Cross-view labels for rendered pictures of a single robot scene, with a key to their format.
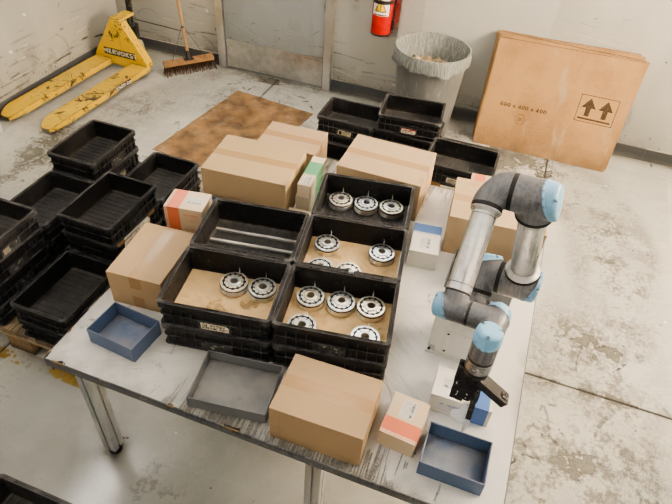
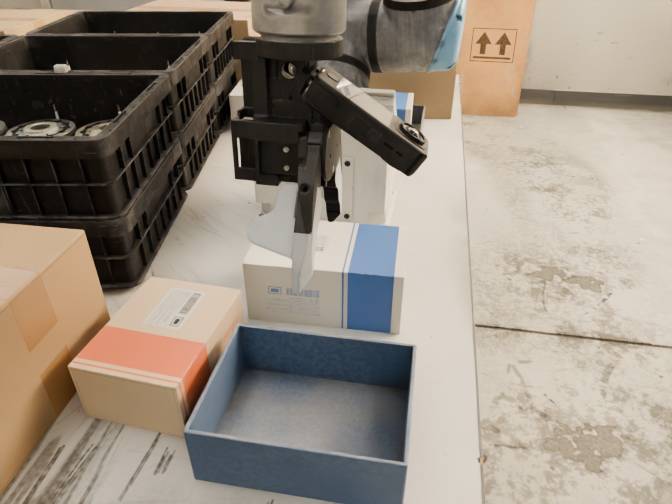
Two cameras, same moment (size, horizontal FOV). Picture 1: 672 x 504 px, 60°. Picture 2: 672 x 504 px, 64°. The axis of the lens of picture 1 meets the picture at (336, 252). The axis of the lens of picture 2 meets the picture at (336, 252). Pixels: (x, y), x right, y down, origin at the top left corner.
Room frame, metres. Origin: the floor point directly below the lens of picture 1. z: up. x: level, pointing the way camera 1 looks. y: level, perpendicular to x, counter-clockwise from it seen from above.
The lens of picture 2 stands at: (0.56, -0.39, 1.16)
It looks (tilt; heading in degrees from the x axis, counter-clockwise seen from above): 33 degrees down; 353
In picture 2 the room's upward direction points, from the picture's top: straight up
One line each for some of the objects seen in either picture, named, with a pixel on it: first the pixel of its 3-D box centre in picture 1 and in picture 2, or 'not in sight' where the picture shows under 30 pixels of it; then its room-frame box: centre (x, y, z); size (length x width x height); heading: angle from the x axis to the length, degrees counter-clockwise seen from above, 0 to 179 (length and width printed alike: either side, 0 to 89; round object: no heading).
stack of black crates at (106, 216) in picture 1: (116, 233); not in sight; (2.24, 1.14, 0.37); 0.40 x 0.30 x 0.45; 163
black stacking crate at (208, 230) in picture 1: (252, 240); not in sight; (1.72, 0.33, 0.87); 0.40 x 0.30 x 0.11; 82
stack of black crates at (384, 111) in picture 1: (407, 139); not in sight; (3.39, -0.42, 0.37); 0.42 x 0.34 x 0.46; 73
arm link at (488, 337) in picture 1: (486, 343); not in sight; (1.03, -0.43, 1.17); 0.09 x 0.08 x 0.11; 155
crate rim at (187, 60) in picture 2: (352, 247); (88, 57); (1.66, -0.06, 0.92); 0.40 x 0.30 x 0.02; 82
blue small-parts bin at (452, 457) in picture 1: (454, 457); (310, 408); (0.93, -0.42, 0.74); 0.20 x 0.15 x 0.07; 73
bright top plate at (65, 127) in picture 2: (341, 301); (41, 131); (1.43, -0.03, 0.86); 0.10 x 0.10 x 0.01
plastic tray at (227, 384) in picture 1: (236, 385); not in sight; (1.13, 0.30, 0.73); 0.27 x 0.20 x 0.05; 81
